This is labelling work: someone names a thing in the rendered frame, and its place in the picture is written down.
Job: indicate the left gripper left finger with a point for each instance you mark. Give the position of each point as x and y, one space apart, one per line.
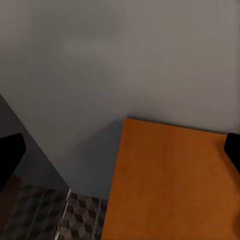
12 149

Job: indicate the door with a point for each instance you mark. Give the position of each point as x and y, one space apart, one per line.
34 200

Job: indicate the cabinet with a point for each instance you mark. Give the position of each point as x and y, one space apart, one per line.
172 183

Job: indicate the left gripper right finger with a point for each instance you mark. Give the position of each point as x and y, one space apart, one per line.
232 149

